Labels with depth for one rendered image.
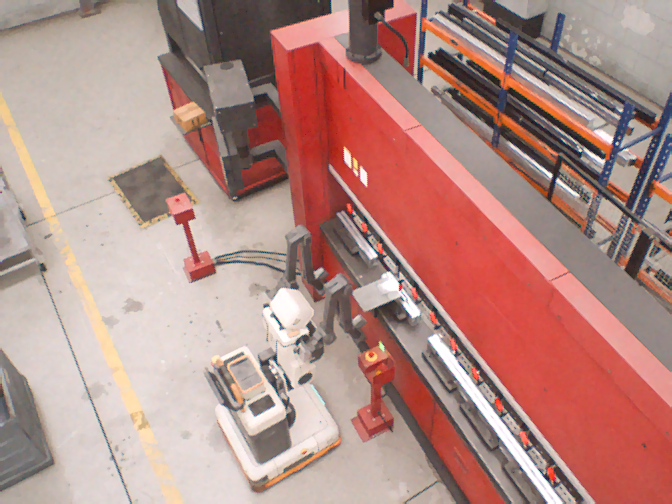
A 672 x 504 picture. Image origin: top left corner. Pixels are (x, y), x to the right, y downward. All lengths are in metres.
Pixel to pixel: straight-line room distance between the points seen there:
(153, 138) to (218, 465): 3.83
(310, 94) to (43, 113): 4.68
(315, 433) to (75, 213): 3.41
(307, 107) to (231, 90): 0.49
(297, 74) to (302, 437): 2.29
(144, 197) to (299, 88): 2.96
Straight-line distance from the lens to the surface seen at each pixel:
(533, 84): 5.13
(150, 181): 6.70
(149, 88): 8.08
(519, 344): 2.99
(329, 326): 3.54
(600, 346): 2.49
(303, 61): 3.87
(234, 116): 4.08
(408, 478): 4.57
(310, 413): 4.47
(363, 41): 3.59
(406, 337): 4.05
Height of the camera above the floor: 4.20
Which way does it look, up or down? 48 degrees down
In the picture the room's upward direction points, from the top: 4 degrees counter-clockwise
